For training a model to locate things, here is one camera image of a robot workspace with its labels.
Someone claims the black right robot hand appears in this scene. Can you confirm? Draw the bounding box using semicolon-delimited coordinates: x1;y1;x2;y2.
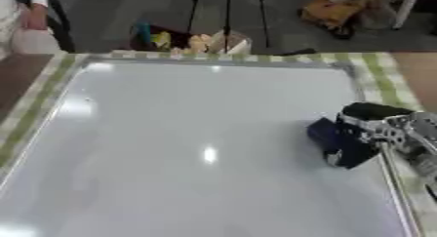
333;101;418;153

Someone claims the yellow and black bag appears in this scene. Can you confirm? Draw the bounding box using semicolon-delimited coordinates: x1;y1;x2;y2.
298;0;389;40

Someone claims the black tripod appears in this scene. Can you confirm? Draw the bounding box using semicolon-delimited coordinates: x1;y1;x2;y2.
184;0;273;55

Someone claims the bin of colourful toys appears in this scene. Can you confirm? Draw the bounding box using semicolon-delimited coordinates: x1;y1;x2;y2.
128;19;255;56

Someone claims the person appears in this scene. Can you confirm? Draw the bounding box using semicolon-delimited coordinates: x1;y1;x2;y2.
0;0;77;60

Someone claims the white whiteboard with silver frame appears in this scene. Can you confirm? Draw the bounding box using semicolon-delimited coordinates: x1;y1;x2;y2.
0;58;427;237

